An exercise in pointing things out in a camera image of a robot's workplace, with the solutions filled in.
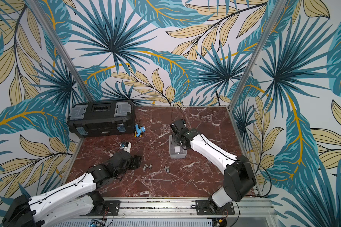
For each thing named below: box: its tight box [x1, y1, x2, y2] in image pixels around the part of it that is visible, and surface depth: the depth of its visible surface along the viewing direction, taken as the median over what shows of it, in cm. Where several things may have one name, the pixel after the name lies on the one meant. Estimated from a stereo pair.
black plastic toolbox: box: [66, 100, 136, 138], surface depth 94 cm
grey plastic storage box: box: [169, 135, 188, 159], surface depth 96 cm
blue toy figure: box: [134, 123, 146, 138], surface depth 103 cm
